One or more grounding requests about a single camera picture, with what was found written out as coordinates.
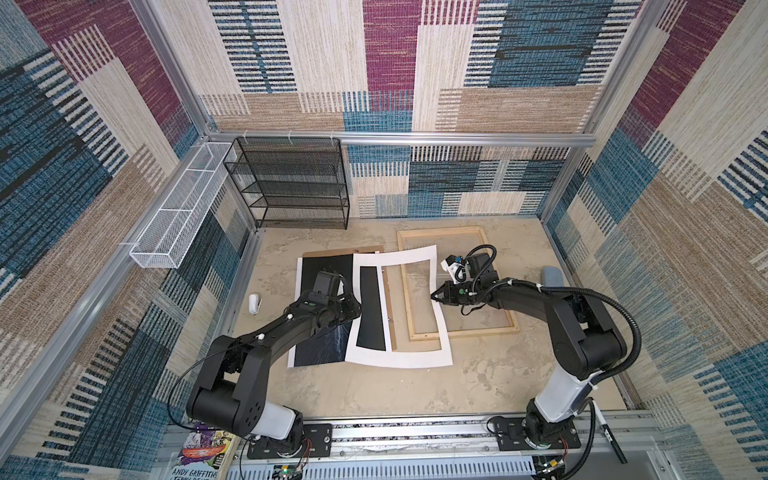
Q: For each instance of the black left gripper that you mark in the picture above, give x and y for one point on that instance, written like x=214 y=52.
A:
x=352 y=310

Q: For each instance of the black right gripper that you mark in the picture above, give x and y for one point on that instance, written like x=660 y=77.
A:
x=449 y=298

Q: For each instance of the dark photo print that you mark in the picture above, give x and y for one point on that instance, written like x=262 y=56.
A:
x=331 y=347

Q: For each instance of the white photo mat board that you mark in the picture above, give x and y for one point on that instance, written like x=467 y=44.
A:
x=397 y=359

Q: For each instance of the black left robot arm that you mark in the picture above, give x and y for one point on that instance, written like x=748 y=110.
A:
x=230 y=391

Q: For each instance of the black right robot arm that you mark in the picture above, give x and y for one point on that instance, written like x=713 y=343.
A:
x=593 y=337

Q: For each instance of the small white plastic device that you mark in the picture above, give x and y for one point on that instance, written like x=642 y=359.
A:
x=254 y=303

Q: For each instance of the grey blue oval case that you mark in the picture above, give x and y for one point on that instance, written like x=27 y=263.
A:
x=552 y=276

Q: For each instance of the colourful treehouse book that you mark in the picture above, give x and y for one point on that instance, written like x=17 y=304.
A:
x=206 y=454

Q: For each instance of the black marker pen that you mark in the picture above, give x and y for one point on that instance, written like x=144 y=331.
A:
x=609 y=436

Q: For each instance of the brown frame backing board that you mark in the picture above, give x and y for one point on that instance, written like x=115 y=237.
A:
x=390 y=330

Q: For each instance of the black wire shelf rack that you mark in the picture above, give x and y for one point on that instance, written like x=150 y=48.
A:
x=297 y=182

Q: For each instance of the white wire mesh basket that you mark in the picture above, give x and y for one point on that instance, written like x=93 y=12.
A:
x=167 y=238

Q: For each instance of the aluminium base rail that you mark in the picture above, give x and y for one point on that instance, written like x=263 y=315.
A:
x=462 y=447

